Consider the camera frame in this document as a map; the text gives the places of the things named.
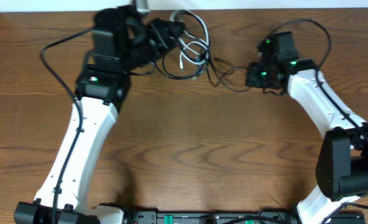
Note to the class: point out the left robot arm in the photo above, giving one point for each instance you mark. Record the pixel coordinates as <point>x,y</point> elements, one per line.
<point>122,43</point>

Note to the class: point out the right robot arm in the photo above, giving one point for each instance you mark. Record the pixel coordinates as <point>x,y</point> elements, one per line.
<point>342,166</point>

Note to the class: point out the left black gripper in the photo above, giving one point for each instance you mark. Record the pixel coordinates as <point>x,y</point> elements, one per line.
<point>157,27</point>

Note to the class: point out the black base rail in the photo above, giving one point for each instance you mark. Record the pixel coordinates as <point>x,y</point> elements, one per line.
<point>266,216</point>

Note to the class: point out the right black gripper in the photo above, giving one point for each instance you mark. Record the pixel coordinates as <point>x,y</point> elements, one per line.
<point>253,80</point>

